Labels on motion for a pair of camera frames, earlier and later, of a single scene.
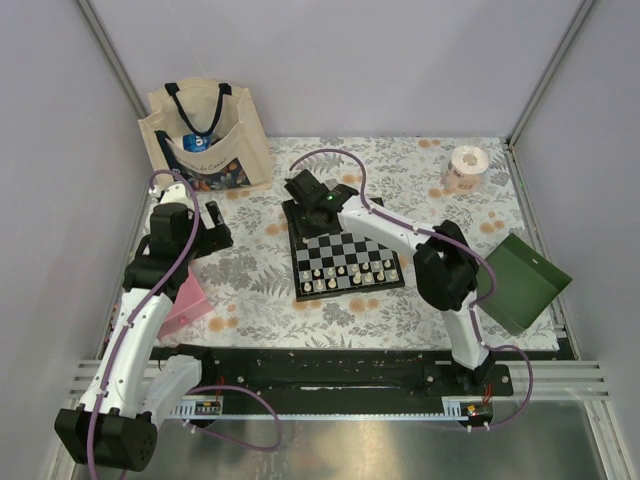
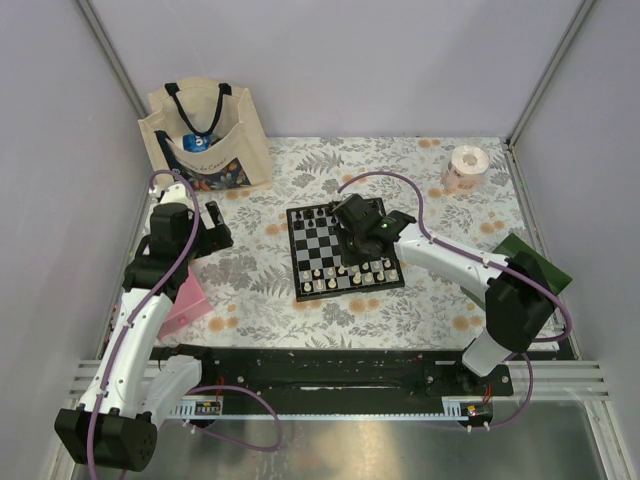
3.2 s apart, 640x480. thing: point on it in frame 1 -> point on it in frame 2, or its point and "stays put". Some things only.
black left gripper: (215, 238) stays put
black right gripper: (306, 233) -> (349, 259)
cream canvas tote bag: (238, 158) stays put
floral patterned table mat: (466, 180) stays put
